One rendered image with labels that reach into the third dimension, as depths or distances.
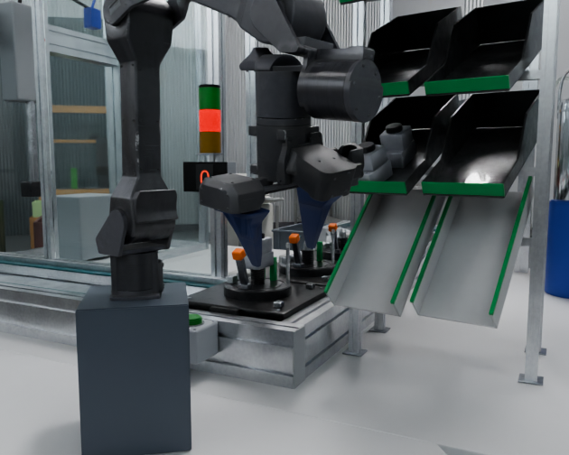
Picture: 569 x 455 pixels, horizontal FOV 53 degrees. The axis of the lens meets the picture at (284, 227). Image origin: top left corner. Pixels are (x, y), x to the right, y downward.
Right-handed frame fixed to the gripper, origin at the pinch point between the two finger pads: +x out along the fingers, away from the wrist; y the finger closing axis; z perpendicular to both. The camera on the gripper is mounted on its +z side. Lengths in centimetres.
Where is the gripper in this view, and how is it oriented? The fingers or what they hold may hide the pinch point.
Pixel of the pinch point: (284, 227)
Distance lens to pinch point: 62.9
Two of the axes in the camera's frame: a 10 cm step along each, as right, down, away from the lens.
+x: 0.1, 9.6, 2.9
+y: 7.3, -2.1, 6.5
